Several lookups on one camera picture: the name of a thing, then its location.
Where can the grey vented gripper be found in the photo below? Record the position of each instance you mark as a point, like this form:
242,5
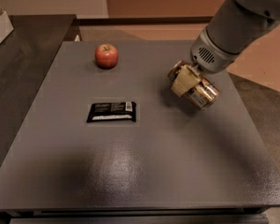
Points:
207,56

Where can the orange soda can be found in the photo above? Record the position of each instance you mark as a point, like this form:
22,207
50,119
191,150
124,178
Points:
204,93

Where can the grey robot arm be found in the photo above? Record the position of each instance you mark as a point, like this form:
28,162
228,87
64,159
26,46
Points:
233,28

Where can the black snack bar wrapper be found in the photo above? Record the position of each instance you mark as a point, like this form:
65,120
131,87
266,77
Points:
112,111

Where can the red apple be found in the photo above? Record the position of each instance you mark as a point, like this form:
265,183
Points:
106,56

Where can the dark side counter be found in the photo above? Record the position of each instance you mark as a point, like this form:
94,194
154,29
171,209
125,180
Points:
25,58

